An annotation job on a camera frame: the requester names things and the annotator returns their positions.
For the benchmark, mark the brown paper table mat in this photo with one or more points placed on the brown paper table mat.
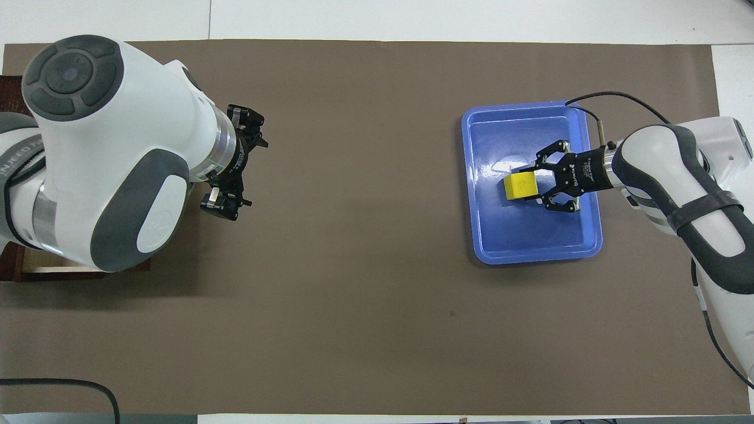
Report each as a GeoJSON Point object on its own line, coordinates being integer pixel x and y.
{"type": "Point", "coordinates": [353, 235]}

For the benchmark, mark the blue plastic tray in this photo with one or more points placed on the blue plastic tray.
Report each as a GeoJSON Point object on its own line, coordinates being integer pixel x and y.
{"type": "Point", "coordinates": [530, 235]}

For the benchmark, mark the dark wooden drawer cabinet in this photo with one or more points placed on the dark wooden drawer cabinet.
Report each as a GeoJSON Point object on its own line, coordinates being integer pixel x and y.
{"type": "Point", "coordinates": [9, 94]}

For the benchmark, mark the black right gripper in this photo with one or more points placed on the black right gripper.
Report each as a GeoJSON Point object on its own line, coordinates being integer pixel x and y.
{"type": "Point", "coordinates": [589, 171]}

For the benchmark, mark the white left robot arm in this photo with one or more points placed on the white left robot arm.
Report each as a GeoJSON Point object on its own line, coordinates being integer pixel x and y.
{"type": "Point", "coordinates": [118, 118]}

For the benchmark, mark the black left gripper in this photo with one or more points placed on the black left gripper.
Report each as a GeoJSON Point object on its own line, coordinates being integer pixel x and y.
{"type": "Point", "coordinates": [237, 156]}

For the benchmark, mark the yellow cube block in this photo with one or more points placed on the yellow cube block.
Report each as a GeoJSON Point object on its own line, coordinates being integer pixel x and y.
{"type": "Point", "coordinates": [521, 185]}

